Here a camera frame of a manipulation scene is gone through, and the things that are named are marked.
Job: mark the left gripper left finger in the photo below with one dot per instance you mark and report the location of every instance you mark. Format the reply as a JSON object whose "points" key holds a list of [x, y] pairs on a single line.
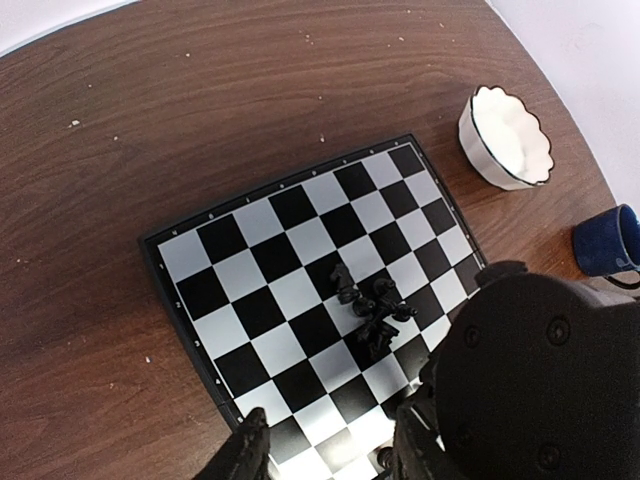
{"points": [[245, 454]]}

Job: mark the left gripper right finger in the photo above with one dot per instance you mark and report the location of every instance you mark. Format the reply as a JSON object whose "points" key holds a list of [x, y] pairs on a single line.
{"points": [[416, 453]]}

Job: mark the black grey chessboard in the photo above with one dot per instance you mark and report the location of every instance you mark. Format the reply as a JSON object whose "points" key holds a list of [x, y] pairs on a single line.
{"points": [[248, 287]]}

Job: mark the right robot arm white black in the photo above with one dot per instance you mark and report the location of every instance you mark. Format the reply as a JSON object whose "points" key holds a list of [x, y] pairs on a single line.
{"points": [[538, 378]]}

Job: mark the pile of black chess pieces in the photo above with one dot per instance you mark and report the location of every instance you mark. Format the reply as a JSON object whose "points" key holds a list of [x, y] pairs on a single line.
{"points": [[375, 335]]}

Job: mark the black knight lying apart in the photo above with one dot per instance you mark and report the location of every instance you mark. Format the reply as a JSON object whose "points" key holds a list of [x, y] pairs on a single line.
{"points": [[344, 284]]}

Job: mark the dark blue mug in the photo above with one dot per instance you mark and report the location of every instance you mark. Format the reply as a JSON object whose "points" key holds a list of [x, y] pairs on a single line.
{"points": [[608, 244]]}

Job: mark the white scalloped bowl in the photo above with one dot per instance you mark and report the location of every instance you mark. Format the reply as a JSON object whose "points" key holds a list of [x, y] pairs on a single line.
{"points": [[503, 141]]}

